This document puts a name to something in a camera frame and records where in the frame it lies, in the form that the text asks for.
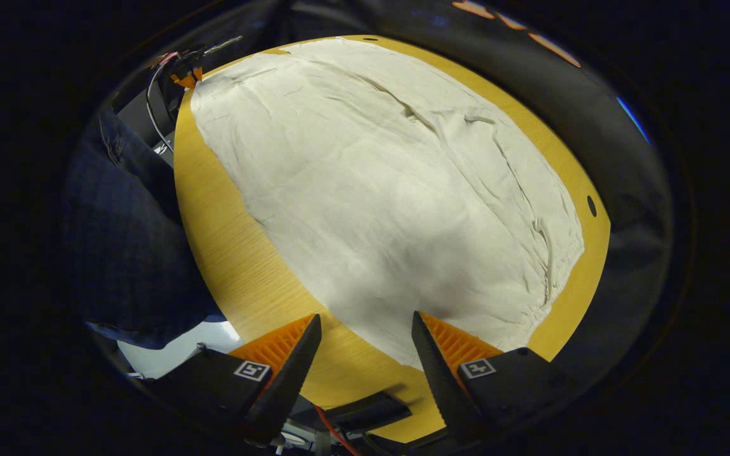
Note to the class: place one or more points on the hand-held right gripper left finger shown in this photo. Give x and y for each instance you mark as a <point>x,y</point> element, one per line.
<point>295,373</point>

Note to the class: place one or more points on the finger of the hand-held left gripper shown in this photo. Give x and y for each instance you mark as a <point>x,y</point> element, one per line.
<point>186,79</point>

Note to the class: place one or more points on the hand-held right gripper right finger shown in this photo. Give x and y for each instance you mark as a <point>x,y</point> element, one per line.
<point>438,373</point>

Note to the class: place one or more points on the cream white jeans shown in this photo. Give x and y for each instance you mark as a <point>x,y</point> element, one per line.
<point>390,190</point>

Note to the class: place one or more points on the person's dark blue trousers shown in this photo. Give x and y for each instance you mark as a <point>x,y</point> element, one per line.
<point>124,240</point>

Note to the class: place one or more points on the black backdrop cloth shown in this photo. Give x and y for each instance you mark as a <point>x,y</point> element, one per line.
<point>625,171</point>

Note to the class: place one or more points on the black table frame bar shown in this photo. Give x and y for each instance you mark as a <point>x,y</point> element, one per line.
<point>358,411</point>

